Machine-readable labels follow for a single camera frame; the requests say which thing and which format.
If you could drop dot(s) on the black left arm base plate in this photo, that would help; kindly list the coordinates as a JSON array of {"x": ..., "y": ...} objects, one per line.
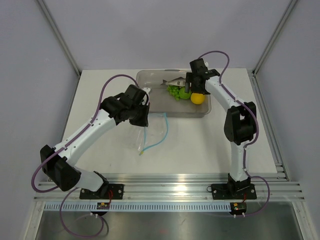
[{"x": 113, "y": 191}]

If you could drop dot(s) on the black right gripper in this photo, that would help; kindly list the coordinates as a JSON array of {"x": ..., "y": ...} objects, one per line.
[{"x": 190, "y": 78}]

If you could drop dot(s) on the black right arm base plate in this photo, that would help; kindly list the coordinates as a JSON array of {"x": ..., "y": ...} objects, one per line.
[{"x": 220, "y": 191}]

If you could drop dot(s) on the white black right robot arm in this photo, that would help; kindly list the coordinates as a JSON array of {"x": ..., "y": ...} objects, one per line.
[{"x": 240, "y": 127}]

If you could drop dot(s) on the aluminium mounting rail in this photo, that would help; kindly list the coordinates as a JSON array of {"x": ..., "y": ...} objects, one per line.
[{"x": 195, "y": 187}]

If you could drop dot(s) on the right small circuit board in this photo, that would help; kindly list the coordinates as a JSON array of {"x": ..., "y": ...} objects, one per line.
[{"x": 239, "y": 208}]

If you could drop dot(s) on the yellow toy lemon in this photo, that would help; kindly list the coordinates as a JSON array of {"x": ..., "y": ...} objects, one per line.
[{"x": 197, "y": 98}]

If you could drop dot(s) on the right aluminium frame post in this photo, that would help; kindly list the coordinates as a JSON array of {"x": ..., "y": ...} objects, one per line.
[{"x": 275, "y": 35}]

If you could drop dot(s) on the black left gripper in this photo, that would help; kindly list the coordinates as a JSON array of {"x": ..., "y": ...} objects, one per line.
[{"x": 143, "y": 122}]

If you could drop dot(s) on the clear grey plastic tray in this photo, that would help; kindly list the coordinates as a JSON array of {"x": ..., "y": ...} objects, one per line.
[{"x": 162, "y": 102}]

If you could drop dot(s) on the grey toy fish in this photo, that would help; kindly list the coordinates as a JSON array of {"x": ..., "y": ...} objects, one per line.
[{"x": 178, "y": 82}]

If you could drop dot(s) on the white slotted cable duct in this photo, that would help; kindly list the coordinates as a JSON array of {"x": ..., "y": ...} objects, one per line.
[{"x": 141, "y": 206}]

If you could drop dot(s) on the left small circuit board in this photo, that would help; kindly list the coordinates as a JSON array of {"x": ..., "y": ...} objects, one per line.
[{"x": 103, "y": 206}]

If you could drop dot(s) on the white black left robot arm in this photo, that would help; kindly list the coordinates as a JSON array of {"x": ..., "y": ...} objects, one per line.
[{"x": 59, "y": 162}]

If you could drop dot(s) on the aluminium frame post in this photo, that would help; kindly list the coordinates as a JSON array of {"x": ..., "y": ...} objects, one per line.
[
  {"x": 44, "y": 9},
  {"x": 275, "y": 35}
]

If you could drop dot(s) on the left aluminium frame post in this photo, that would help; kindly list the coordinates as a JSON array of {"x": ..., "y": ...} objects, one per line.
[{"x": 44, "y": 9}]

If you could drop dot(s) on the green toy grapes bunch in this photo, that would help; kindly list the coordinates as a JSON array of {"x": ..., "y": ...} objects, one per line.
[{"x": 174, "y": 91}]

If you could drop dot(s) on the clear zip top bag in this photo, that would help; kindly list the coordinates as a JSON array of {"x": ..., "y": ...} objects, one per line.
[{"x": 154, "y": 134}]

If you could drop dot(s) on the small circuit board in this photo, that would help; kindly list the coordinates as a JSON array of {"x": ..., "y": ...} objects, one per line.
[
  {"x": 239, "y": 208},
  {"x": 103, "y": 206}
]

